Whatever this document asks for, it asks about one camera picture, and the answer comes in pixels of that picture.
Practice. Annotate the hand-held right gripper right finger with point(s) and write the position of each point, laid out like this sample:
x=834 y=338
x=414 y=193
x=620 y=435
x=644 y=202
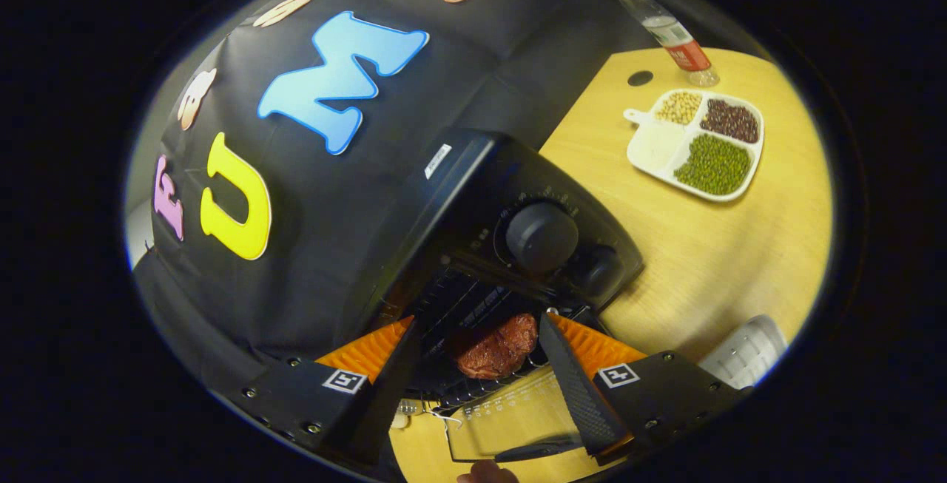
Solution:
x=573 y=387

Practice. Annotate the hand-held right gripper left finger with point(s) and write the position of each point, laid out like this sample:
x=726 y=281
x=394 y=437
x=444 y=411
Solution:
x=385 y=402

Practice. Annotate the red raw steak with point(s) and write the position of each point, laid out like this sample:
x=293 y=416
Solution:
x=492 y=350

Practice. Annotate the black electric oven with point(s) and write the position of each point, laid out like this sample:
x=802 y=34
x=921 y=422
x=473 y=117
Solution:
x=473 y=187

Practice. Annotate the black backdrop cloth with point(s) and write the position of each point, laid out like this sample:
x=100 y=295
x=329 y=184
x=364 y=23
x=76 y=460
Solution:
x=333 y=246

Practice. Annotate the small white dish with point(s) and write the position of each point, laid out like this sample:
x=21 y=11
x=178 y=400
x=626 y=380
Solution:
x=743 y=353

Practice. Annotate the white divided bean plate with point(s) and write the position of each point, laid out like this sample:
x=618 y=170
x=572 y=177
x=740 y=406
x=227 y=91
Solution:
x=666 y=150

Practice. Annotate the red label plastic bottle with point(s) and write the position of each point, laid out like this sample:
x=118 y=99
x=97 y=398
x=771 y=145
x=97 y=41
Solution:
x=669 y=28

